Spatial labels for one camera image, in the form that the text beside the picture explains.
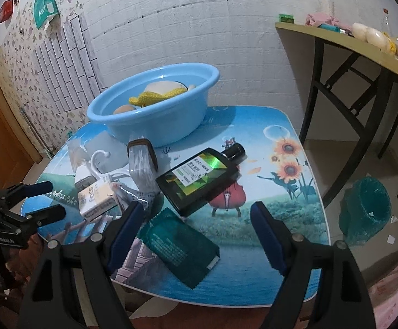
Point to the small green box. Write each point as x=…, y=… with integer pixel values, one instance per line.
x=286, y=19

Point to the green waste bin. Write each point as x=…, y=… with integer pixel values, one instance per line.
x=360, y=212

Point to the pink patterned blanket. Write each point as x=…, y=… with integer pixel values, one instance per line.
x=397, y=288

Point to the translucent plastic container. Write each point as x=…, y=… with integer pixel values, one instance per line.
x=111, y=144

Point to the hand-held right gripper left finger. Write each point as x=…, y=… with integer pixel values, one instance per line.
x=127, y=236

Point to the white round sponge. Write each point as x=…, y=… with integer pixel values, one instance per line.
x=163, y=85

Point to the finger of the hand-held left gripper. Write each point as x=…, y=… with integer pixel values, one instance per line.
x=44, y=216
x=31, y=188

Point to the teal small item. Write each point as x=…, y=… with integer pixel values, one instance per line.
x=331, y=28

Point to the cream round bun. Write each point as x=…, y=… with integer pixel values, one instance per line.
x=360, y=31
x=377, y=39

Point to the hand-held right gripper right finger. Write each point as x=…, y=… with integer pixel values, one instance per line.
x=269, y=236

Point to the yellow knitted cloth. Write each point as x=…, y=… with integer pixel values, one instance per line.
x=151, y=96

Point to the green foil packet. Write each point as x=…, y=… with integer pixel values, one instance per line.
x=178, y=250

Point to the red wall item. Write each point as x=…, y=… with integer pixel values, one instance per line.
x=5, y=12

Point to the clear cotton swab box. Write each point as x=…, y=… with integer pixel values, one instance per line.
x=140, y=168

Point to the green hanging bag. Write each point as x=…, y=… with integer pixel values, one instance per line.
x=44, y=8

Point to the white plastic hook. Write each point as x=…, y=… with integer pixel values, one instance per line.
x=99, y=157

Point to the clear bag of cotton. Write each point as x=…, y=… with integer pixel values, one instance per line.
x=135, y=195

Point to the blue plastic basin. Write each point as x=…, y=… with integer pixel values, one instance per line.
x=158, y=123

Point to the metal pole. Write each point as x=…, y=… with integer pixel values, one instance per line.
x=36, y=132

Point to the clear glass bottle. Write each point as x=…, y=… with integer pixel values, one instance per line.
x=385, y=22

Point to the white cardboard box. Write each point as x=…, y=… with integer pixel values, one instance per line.
x=94, y=198

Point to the orange egg-shaped ball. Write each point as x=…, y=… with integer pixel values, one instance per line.
x=123, y=109

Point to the orange wooden door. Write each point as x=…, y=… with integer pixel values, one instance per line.
x=0, y=126

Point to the pink cloth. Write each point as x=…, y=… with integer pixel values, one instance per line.
x=324, y=20

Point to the dark green bottle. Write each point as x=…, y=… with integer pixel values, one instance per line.
x=192, y=185

